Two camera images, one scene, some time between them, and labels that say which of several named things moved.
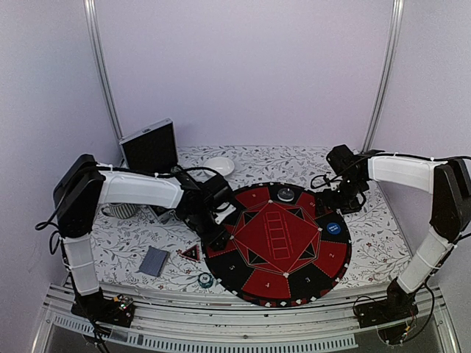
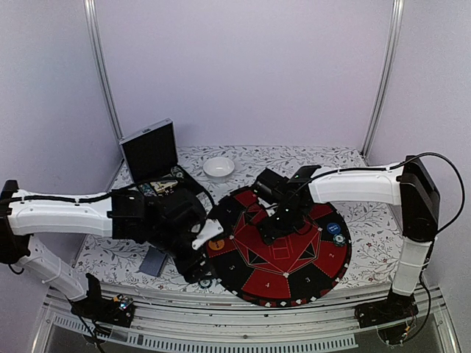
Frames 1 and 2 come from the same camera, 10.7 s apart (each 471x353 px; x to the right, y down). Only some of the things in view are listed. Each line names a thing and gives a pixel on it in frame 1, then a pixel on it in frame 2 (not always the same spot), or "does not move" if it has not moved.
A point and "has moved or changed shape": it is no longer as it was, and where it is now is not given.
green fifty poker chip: x=205 y=280 has moved or changed shape
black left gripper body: x=200 y=224 -> x=168 y=239
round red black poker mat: x=285 y=250 does not move
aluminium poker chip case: x=152 y=148 does not move
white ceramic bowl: x=223 y=165 does not move
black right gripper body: x=346 y=198 -> x=287 y=220
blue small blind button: x=333 y=228 does not move
